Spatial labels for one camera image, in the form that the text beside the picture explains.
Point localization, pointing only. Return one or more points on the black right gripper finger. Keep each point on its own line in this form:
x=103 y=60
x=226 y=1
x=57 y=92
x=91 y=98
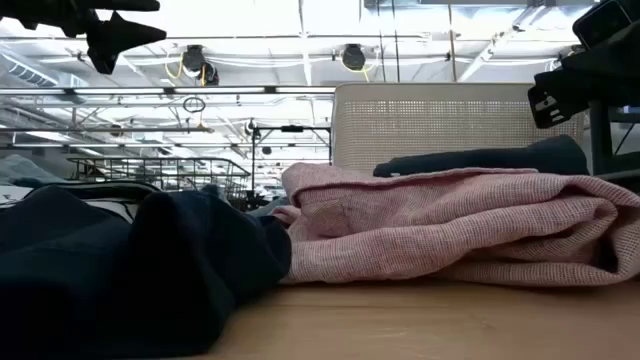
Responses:
x=560 y=95
x=602 y=22

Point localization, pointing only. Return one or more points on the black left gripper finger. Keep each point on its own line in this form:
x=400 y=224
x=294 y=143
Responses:
x=115 y=42
x=125 y=5

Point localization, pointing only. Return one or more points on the navy long sock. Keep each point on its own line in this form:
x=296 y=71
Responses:
x=475 y=162

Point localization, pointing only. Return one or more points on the pink button shirt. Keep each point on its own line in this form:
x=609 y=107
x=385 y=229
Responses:
x=450 y=225

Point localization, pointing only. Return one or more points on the steel blue cloth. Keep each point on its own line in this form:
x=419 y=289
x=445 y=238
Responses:
x=267 y=206

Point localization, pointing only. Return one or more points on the navy garment with patterned waistband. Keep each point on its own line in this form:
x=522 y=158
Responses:
x=100 y=275

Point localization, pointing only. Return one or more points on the computer monitor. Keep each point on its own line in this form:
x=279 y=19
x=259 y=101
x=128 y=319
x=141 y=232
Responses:
x=632 y=110

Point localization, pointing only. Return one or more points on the black monitor stand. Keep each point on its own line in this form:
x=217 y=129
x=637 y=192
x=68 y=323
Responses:
x=600 y=140

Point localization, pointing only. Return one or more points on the long ceiling light bar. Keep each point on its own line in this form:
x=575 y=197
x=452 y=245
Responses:
x=200 y=90
x=100 y=130

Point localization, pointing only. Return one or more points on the grey side desk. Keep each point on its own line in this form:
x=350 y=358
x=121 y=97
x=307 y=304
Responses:
x=620 y=177

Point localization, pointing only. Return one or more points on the white plastic bin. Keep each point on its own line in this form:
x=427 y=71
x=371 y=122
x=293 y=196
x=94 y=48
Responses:
x=430 y=125

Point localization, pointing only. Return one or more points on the black metal stand frame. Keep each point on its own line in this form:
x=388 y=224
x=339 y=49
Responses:
x=292 y=128

